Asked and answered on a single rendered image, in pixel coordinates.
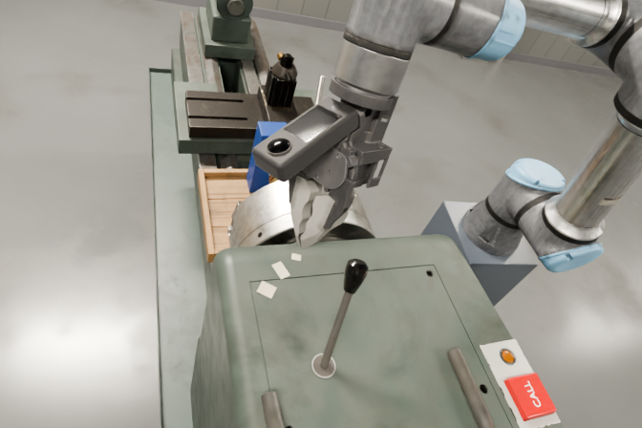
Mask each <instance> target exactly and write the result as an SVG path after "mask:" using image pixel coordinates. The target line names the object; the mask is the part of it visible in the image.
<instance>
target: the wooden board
mask: <svg viewBox="0 0 642 428"><path fill-rule="evenodd" d="M247 170H248V169H199V170H198V185H199V193H200V201H201V210H202V217H203V231H204V241H205V249H206V257H207V262H208V263H213V260H214V258H215V256H216V254H217V253H218V252H219V251H221V250H222V249H224V248H229V247H230V246H229V241H228V234H227V227H228V226H229V225H231V222H232V218H231V215H232V213H233V212H234V210H235V207H236V204H237V202H238V201H243V200H245V199H246V198H247V197H248V196H250V195H251V194H253V193H249V191H248V186H247V181H246V175H247Z"/></svg>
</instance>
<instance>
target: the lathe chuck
mask: <svg viewBox="0 0 642 428"><path fill-rule="evenodd" d="M353 191H354V199H353V203H352V205H351V206H350V208H349V209H348V210H350V211H352V212H355V213H357V214H359V215H361V216H362V217H364V218H365V219H366V220H367V221H368V222H369V220H368V217H367V215H366V212H365V210H364V208H363V205H362V203H361V201H360V199H359V196H358V194H357V193H356V191H355V190H353ZM289 213H290V203H289V181H287V182H280V181H278V182H274V183H271V184H269V185H267V186H265V187H263V188H261V189H259V190H257V191H256V192H254V193H253V194H251V195H250V196H248V197H247V198H246V199H245V200H243V201H242V202H241V203H240V204H239V205H238V206H237V208H236V209H235V210H234V212H233V213H232V215H231V218H232V219H233V221H234V223H233V227H232V229H230V225H229V226H228V227H227V234H228V241H229V246H230V247H239V246H240V244H241V243H242V242H243V241H244V239H245V238H246V237H248V236H249V235H250V234H251V233H252V232H254V231H255V230H256V229H258V228H259V227H261V226H262V225H265V224H267V223H268V222H270V221H273V220H275V219H277V218H279V217H282V216H285V215H287V214H289ZM369 223H370V222H369ZM230 231H231V232H230Z"/></svg>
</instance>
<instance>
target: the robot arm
mask: <svg viewBox="0 0 642 428"><path fill-rule="evenodd" d="M524 27H528V28H532V29H536V30H540V31H544V32H551V33H555V34H559V35H563V36H564V37H565V38H566V40H567V41H568V42H569V43H570V44H572V45H574V46H577V47H581V48H584V49H586V50H588V51H590V52H591V53H592V54H594V55H595V56H597V57H598V58H599V59H600V60H602V61H603V62H604V63H605V64H606V65H607V66H608V67H609V68H610V69H611V70H612V71H613V72H614V73H615V74H616V75H617V76H619V77H620V78H621V79H622V80H623V84H622V86H621V87H620V89H619V90H618V92H617V93H616V95H615V97H614V98H613V101H612V104H613V108H614V110H615V112H616V113H615V115H614V116H613V118H612V119H611V121H610V123H609V124H608V126H607V127H606V129H605V130H604V132H603V133H602V135H601V136H600V138H599V139H598V140H597V141H596V143H595V144H594V146H593V147H592V149H591V150H590V152H589V153H588V155H587V157H586V158H585V160H584V161H583V163H582V164H581V166H580V167H579V169H578V170H577V172H576V173H575V175H574V176H573V178H572V179H571V181H570V182H569V184H568V185H567V187H566V189H565V190H564V192H563V193H561V191H562V190H563V189H564V188H565V185H566V181H565V179H564V177H563V176H562V174H561V173H560V172H559V171H557V170H556V169H555V168H553V167H552V166H550V165H549V164H547V163H545V162H542V161H540V160H534V159H519V160H516V161H515V162H514V163H513V164H512V165H511V167H510V168H508V169H507V170H506V171H505V174H504V175H503V177H502V178H501V179H500V181H499V182H498V183H497V185H496V186H495V187H494V188H493V190H492V191H491V192H490V194H489V195H488V196H487V198H486V199H484V200H482V201H481V202H479V203H477V204H475V205H473V206H472V207H470V208H469V209H468V210H467V212H466V213H465V214H464V216H463V219H462V225H463V229H464V231H465V233H466V235H467V236H468V238H469V239H470V240H471V241H472V242H473V243H474V244H475V245H476V246H478V247H479V248H480V249H482V250H484V251H486V252H488V253H490V254H493V255H497V256H507V255H510V254H512V253H513V252H514V251H515V250H516V249H517V248H518V247H519V245H520V243H521V241H522V237H523V235H524V236H525V238H526V239H527V241H528V242H529V244H530V245H531V247H532V249H533V250H534V252H535V253H536V255H537V256H538V260H540V261H541V262H542V264H543V265H544V266H545V268H546V269H547V270H549V271H551V272H564V271H568V270H572V269H575V268H578V267H581V266H583V265H585V264H587V263H589V262H591V261H593V260H595V259H596V258H598V257H599V256H600V255H601V254H602V253H603V252H604V249H603V247H602V244H601V243H599V242H598V240H597V239H598V238H599V237H600V236H601V235H602V233H603V232H604V229H605V220H604V218H605V217H606V216H607V214H608V213H609V212H610V211H611V209H612V208H613V207H614V206H615V205H616V203H617V202H618V201H619V200H620V199H621V197H622V196H623V195H624V194H625V192H626V191H627V190H628V189H629V188H630V186H631V185H632V184H633V183H634V181H635V180H636V179H637V178H638V177H639V175H640V174H641V173H642V0H354V1H353V6H352V10H351V13H350V16H349V19H348V23H347V26H346V29H345V32H344V35H343V39H342V42H341V45H340V48H339V52H338V55H337V58H336V60H335V64H334V67H333V70H332V72H333V74H334V76H333V77H332V80H331V84H330V87H329V90H330V91H331V92H332V93H333V94H334V95H336V96H338V97H340V98H341V99H340V102H339V101H337V100H335V99H333V98H331V97H329V96H327V97H326V98H324V99H323V100H321V101H320V102H318V103H317V104H316V105H314V106H313V107H311V108H310V109H309V110H308V111H306V112H305V113H303V114H302V115H301V116H299V117H298V118H296V119H294V120H293V121H291V122H290V123H288V124H287V125H286V126H284V127H283V128H281V129H280V130H278V131H277V132H275V133H274V134H272V135H271V136H270V137H268V138H267V139H265V140H263V141H262V142H260V143H259V144H257V145H256V146H255V147H253V149H252V154H253V158H254V160H255V164H256V165H257V166H258V167H260V168H261V169H263V170H264V171H266V172H267V173H269V174H270V175H271V176H272V177H274V178H275V179H277V180H278V181H280V182H287V181H289V203H290V214H291V219H292V224H293V228H294V233H295V237H296V241H297V245H299V246H300V247H302V248H303V249H304V248H307V247H309V246H313V245H315V244H316V243H317V242H319V241H320V240H321V239H322V238H323V237H324V236H325V235H326V234H327V233H328V232H329V231H330V230H332V229H333V228H335V227H337V226H339V225H341V224H342V223H343V222H344V221H345V220H346V218H347V216H348V213H349V211H348V209H349V208H350V206H351V205H352V203H353V199H354V191H353V189H354V188H356V187H359V186H362V184H367V185H366V187H367V188H370V187H374V186H378V184H379V182H380V179H381V176H382V174H383V171H384V169H385V166H386V164H387V161H388V159H389V157H390V155H391V152H392V150H393V148H391V147H390V146H388V145H386V144H384V143H383V142H382V140H383V138H384V135H385V132H386V130H387V127H388V125H389V122H390V119H391V117H392V114H393V111H394V109H395V107H396V103H397V100H398V98H399V96H397V95H396V94H397V93H398V90H399V88H400V85H401V82H402V80H403V77H404V75H405V73H406V70H407V67H408V65H409V62H410V59H411V56H412V53H413V51H414V49H415V46H416V44H417V42H418V43H421V44H424V45H428V46H431V47H435V48H438V49H442V50H445V51H448V52H451V53H454V54H460V55H463V56H464V57H466V58H469V59H472V58H477V59H481V60H485V61H494V60H498V59H500V58H502V57H504V56H506V55H507V54H509V53H510V52H511V51H512V49H513V48H514V47H516V45H517V42H518V41H519V40H520V38H521V37H522V34H523V32H524ZM380 147H382V148H380ZM382 160H384V162H383V164H382V166H381V169H380V171H379V174H378V177H377V178H373V176H374V174H375V170H376V168H377V165H378V163H379V161H382ZM322 185H323V188H324V191H325V192H326V193H327V192H329V194H324V193H322V192H321V188H322Z"/></svg>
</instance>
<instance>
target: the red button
mask: <svg viewBox="0 0 642 428"><path fill-rule="evenodd" d="M504 384H505V386H506V388H507V390H508V392H509V393H510V395H511V397H512V399H513V401H514V403H515V405H516V407H517V409H518V411H519V413H520V415H521V417H522V419H523V421H528V420H531V419H534V418H538V417H545V416H548V415H551V414H553V413H555V412H556V411H557V410H556V408H555V406H554V404H553V402H552V400H551V399H550V397H549V395H548V393H547V391H546V389H545V387H544V385H543V383H542V381H541V380H540V378H539V377H538V375H537V374H536V373H533V374H524V375H520V376H515V377H510V378H508V379H507V380H505V381H504Z"/></svg>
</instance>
